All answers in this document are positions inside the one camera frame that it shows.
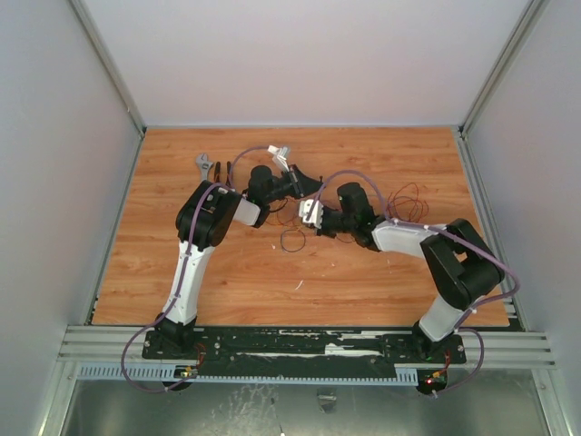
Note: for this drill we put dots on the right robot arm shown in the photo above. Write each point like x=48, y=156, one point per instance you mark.
x=461, y=265

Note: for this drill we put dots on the silver adjustable wrench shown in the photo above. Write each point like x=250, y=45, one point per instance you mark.
x=204, y=165

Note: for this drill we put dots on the orange handled pliers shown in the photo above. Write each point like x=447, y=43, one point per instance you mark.
x=221, y=173

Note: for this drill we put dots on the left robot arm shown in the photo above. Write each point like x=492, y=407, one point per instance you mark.
x=202, y=224

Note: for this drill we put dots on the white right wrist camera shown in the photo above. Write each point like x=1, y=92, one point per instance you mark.
x=310, y=213

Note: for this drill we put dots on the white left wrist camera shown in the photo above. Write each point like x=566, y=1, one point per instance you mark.
x=279, y=156

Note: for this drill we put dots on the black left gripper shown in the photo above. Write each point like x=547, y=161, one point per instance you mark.
x=302, y=185

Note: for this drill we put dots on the grey slotted cable duct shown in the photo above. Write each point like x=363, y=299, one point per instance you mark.
x=171, y=372

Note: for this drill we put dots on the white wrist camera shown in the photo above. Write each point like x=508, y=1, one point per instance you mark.
x=310, y=213
x=279, y=156

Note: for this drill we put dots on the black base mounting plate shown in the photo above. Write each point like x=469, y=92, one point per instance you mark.
x=303, y=351

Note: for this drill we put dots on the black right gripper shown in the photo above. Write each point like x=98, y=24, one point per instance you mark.
x=327, y=220

